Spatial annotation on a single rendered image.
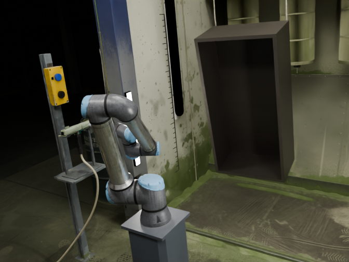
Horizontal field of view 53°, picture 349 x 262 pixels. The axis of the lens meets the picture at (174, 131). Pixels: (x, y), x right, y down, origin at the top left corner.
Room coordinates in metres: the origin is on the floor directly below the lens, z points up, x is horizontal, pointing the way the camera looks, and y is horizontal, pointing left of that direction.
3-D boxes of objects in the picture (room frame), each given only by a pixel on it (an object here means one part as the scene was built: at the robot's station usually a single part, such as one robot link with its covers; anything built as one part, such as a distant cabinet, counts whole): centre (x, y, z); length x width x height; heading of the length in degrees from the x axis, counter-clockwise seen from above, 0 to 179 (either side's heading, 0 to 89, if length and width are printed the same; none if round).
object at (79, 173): (2.37, 0.70, 0.95); 0.26 x 0.15 x 0.32; 145
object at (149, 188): (1.87, 0.17, 0.83); 0.17 x 0.15 x 0.18; 78
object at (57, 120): (2.46, 0.83, 0.82); 0.06 x 0.06 x 1.64; 55
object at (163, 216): (1.87, 0.16, 0.69); 0.19 x 0.19 x 0.10
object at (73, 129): (2.45, 0.61, 1.05); 0.49 x 0.05 x 0.23; 145
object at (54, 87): (2.42, 0.79, 1.42); 0.12 x 0.06 x 0.26; 145
